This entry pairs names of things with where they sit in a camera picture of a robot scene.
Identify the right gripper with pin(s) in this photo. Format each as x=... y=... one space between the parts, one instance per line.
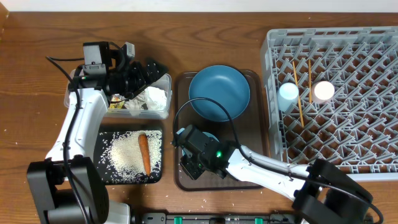
x=186 y=163

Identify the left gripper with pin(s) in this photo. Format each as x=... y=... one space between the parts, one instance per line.
x=142 y=81

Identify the light blue bowl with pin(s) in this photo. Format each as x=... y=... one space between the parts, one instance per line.
x=211 y=137

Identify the white tissue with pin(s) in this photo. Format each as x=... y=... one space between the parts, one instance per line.
x=152 y=98

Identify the foil snack wrapper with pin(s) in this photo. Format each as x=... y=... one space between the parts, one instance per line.
x=117 y=102

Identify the orange carrot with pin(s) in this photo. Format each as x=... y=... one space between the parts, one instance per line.
x=144 y=147

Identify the light blue cup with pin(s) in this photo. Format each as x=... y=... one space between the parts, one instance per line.
x=287 y=95

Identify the wooden chopstick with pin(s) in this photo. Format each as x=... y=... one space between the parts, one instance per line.
x=299 y=99
x=310 y=81

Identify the pink cup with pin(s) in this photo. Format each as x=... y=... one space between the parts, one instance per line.
x=322 y=92

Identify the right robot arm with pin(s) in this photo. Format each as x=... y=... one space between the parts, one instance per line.
x=320 y=192

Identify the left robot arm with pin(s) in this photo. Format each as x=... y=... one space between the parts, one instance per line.
x=65 y=186

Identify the black waste tray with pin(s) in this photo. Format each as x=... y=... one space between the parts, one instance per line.
x=155 y=155

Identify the grey dishwasher rack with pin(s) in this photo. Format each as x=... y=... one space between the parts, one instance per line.
x=357 y=129

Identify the clear plastic bin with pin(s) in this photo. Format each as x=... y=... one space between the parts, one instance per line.
x=163 y=83

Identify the brown serving tray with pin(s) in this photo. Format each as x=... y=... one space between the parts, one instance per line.
x=250 y=127

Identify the spilled white rice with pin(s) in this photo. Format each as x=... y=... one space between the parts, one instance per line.
x=127 y=155

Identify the dark blue plate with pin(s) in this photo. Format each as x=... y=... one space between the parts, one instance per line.
x=220 y=92

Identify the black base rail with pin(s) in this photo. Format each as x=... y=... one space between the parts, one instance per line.
x=162 y=218

